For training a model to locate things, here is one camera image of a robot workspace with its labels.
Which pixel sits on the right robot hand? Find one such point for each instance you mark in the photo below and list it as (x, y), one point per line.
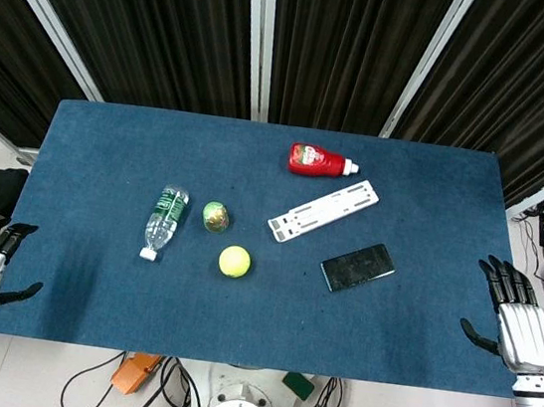
(523, 332)

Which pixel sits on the smartphone with blue back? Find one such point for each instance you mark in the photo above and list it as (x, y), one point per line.
(358, 267)

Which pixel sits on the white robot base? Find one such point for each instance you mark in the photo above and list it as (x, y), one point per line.
(245, 406)

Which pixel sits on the white plastic slotted bracket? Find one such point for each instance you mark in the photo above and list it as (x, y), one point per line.
(323, 210)

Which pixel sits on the blue table cloth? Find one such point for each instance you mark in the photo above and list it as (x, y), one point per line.
(106, 166)

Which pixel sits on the orange box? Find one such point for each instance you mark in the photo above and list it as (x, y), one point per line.
(134, 371)

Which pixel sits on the clear plastic water bottle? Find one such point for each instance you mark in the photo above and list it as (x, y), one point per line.
(164, 222)

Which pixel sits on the green block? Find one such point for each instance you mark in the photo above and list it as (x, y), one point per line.
(299, 384)

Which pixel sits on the green foil wrapped egg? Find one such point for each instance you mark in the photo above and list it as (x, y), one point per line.
(216, 217)

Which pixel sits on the yellow tennis ball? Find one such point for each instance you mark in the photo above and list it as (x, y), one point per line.
(234, 261)

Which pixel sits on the red ketchup bottle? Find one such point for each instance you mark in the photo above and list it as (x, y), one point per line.
(318, 159)

